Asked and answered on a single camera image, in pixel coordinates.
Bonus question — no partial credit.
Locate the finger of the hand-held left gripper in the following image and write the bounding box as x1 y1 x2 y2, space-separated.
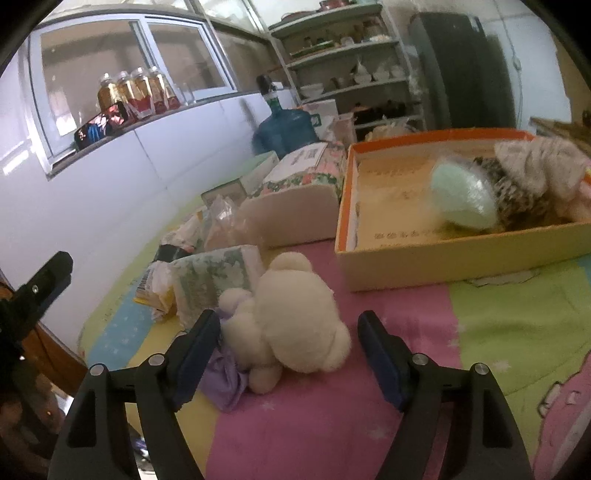
16 251 74 333

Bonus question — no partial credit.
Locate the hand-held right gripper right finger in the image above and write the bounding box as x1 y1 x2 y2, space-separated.
358 310 536 480

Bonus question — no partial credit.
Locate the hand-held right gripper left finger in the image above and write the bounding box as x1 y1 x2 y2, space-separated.
48 309 222 480

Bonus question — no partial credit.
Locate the purple doll dress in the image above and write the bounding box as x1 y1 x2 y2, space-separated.
201 307 252 413

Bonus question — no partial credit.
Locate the green floral tissue pack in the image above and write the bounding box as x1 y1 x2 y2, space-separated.
168 244 265 328

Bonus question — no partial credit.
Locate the cream teddy bear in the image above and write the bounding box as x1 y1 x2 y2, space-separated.
218 251 352 395

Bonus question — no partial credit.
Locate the orange-rimmed cardboard box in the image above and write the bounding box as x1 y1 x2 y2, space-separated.
335 129 591 292

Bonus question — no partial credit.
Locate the clear bag of pink cloth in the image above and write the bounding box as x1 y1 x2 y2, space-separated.
203 194 259 252

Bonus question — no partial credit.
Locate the mint green soft pouch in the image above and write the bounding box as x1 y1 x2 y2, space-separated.
429 156 499 232

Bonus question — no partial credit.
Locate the leopard print cloth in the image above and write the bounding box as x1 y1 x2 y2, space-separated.
473 156 555 229

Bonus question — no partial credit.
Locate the yellow snack packet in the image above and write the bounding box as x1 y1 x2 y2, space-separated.
134 261 178 321

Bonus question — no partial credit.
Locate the printed pastel blanket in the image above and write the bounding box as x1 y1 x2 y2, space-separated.
76 152 591 480

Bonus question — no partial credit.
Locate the smartphone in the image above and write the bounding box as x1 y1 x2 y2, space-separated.
74 100 127 149

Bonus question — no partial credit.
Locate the green and white carton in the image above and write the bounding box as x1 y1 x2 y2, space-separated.
201 153 280 206

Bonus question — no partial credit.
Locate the pink floral tissue pack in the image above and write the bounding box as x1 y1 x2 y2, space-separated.
238 142 347 247

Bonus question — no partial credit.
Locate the sliding window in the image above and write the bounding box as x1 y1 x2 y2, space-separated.
28 16 241 171

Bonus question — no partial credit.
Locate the plastic bag of food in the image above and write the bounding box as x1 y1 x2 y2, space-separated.
365 117 419 141

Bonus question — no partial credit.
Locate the blue water jug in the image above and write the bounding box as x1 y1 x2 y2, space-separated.
252 107 320 160

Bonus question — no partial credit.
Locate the white paper carton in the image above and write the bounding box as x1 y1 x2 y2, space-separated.
302 98 340 139

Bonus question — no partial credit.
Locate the black water pump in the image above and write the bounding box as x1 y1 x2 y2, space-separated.
256 74 282 112

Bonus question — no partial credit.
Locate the dark refrigerator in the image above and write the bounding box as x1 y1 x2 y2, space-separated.
409 11 525 132

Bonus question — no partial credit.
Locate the grey metal shelf rack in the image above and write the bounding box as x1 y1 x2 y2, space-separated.
268 0 428 132

